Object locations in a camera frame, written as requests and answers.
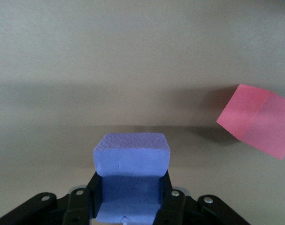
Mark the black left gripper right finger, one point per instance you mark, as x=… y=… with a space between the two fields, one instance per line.
x=191 y=213

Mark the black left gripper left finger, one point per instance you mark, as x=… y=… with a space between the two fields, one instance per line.
x=50 y=211

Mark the purple foam block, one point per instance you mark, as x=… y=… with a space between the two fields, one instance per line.
x=133 y=159

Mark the red foam block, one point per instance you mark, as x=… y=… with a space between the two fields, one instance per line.
x=255 y=122

